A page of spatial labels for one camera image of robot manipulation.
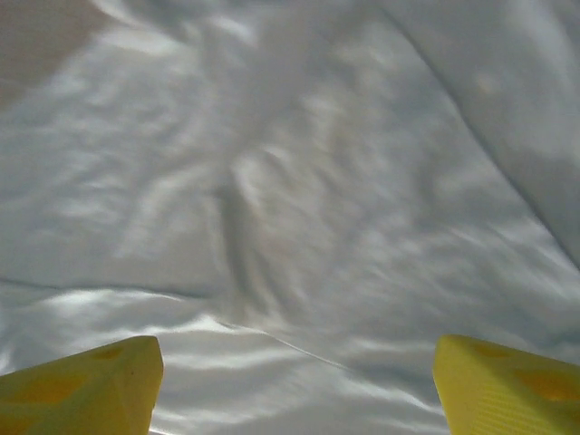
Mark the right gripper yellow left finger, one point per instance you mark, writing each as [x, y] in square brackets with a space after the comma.
[81, 389]

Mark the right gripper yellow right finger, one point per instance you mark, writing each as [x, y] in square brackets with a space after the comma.
[507, 389]

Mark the white t-shirt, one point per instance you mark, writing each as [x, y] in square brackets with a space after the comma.
[290, 181]

